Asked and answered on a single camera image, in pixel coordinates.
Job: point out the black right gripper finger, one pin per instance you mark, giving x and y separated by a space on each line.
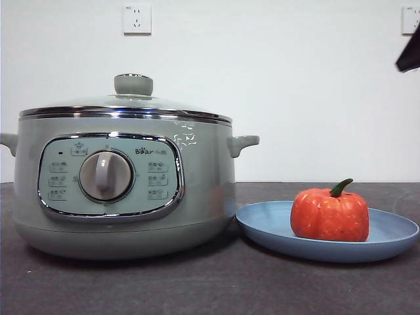
411 57

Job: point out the orange pumpkin with green stem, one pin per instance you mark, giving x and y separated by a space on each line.
328 216

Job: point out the glass lid with green knob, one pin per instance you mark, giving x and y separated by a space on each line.
133 84

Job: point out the blue round plate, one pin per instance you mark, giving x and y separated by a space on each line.
262 223

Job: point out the pale green electric steamer pot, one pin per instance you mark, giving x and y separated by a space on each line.
203 157

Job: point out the white wall socket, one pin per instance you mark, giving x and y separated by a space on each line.
137 19
411 18

